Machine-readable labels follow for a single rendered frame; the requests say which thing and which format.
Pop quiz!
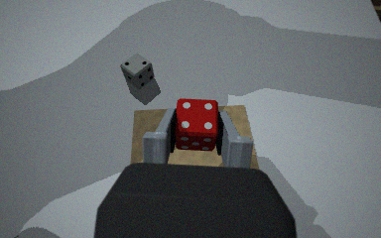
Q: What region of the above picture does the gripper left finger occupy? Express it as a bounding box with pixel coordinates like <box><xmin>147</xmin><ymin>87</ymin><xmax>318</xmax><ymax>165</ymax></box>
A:
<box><xmin>142</xmin><ymin>108</ymin><xmax>177</xmax><ymax>164</ymax></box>

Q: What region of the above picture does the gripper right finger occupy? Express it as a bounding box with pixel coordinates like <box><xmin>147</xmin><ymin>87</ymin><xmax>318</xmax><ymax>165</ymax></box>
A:
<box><xmin>215</xmin><ymin>110</ymin><xmax>253</xmax><ymax>169</ymax></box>

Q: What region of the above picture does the grey die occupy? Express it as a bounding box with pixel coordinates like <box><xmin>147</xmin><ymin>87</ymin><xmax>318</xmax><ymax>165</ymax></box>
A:
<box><xmin>120</xmin><ymin>54</ymin><xmax>155</xmax><ymax>89</ymax></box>

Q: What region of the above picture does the red die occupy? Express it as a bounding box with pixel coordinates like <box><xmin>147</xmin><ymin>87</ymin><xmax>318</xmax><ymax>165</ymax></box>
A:
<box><xmin>175</xmin><ymin>98</ymin><xmax>218</xmax><ymax>151</ymax></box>

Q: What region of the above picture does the tan mat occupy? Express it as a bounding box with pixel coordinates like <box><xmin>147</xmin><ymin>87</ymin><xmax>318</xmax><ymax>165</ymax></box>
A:
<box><xmin>130</xmin><ymin>105</ymin><xmax>259</xmax><ymax>170</ymax></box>

